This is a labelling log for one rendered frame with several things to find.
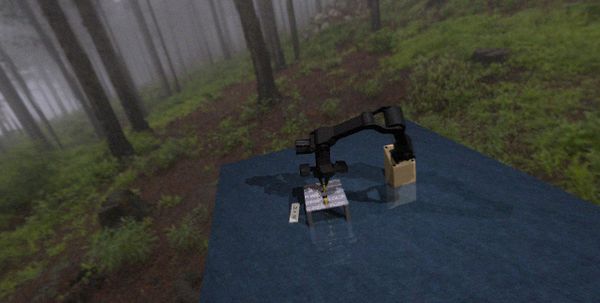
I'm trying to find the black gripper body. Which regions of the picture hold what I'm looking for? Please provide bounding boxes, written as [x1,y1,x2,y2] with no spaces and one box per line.
[299,153,348,177]

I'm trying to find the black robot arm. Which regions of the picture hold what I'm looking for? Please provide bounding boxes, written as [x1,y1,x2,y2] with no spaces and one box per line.
[295,105,416,178]

